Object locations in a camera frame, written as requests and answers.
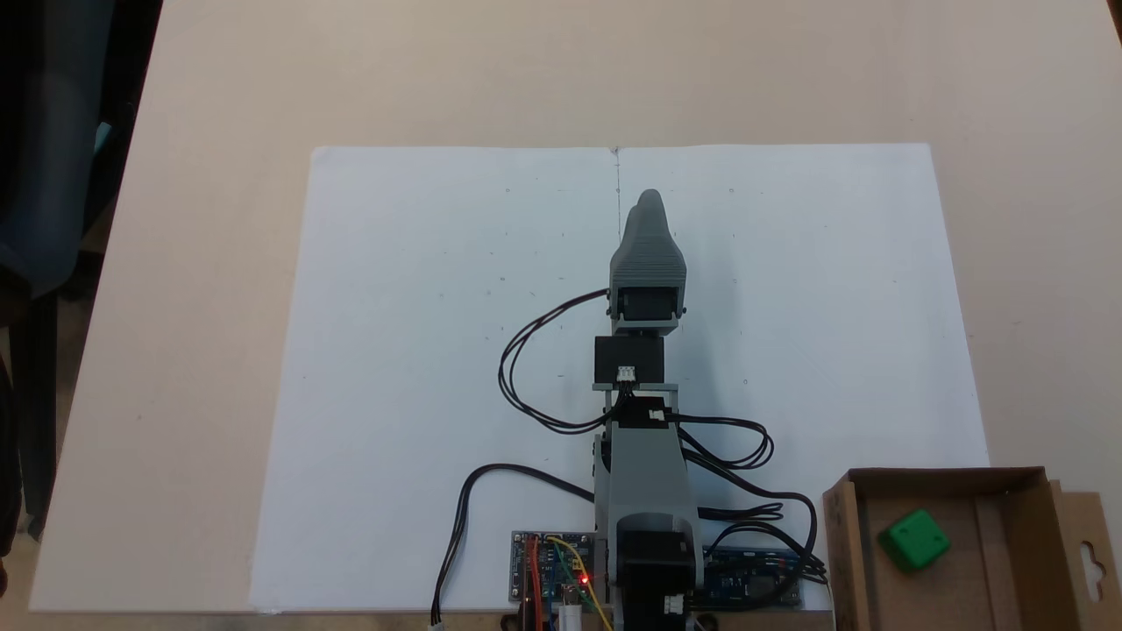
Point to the white usb plug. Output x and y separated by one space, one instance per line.
571 619

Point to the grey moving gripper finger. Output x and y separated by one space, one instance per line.
642 203

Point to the green die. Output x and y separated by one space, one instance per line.
914 540

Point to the brown cardboard box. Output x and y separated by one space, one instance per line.
999 561

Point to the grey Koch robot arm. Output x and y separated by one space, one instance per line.
644 482

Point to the white paper sheet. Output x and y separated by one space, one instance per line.
421 350

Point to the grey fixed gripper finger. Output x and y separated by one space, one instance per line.
650 254

